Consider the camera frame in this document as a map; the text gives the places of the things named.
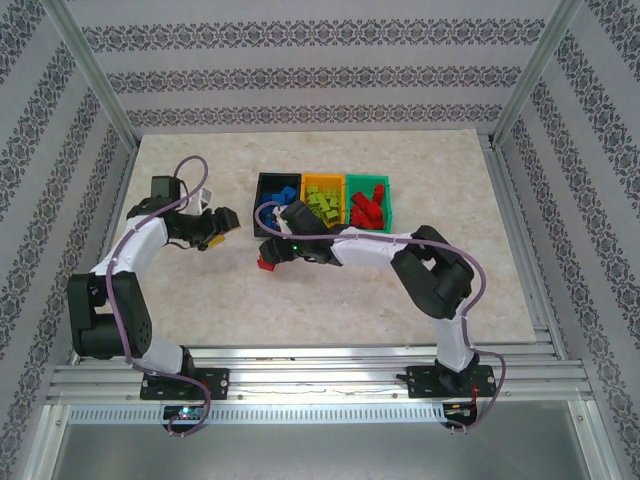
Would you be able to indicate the long lime green lego brick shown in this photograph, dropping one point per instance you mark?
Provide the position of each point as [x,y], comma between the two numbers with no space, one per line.
[316,204]
[330,194]

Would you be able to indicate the small lime green lego brick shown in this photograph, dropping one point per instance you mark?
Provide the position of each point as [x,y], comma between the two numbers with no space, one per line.
[312,191]
[335,205]
[331,216]

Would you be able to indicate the red lego brick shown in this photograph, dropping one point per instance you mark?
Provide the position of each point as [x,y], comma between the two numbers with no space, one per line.
[267,265]
[360,199]
[372,207]
[378,192]
[376,222]
[357,218]

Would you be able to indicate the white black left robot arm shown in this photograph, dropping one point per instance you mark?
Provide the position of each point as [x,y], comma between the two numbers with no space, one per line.
[135,242]

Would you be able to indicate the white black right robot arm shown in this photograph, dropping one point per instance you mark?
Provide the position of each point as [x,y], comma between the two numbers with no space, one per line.
[365,247]

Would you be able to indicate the yellow plastic container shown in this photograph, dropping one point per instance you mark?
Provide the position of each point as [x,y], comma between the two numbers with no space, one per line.
[325,180]

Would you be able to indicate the black plastic container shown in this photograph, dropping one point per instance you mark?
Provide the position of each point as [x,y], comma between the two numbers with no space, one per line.
[270,181]

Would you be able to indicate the green plastic container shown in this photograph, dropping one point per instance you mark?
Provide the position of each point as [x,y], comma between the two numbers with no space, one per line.
[362,181]

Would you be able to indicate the small controller circuit board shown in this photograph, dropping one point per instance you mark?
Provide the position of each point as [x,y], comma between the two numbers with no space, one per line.
[457,411]
[185,412]

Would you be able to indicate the grey metal bottom panel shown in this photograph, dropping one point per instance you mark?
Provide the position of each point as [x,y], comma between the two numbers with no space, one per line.
[320,450]

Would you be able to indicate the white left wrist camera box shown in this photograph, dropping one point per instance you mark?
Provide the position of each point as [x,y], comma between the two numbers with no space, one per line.
[205,199]

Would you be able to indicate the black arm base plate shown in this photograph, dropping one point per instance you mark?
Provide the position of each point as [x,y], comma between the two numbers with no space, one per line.
[220,382]
[425,381]

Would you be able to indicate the aluminium front rail frame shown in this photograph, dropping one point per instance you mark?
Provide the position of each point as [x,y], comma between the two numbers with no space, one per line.
[320,380]

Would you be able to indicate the aluminium frame post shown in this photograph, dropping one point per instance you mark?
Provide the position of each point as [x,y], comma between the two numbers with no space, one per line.
[531,75]
[95,75]

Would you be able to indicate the aluminium side rail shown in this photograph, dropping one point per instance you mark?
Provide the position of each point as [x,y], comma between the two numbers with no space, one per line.
[506,200]

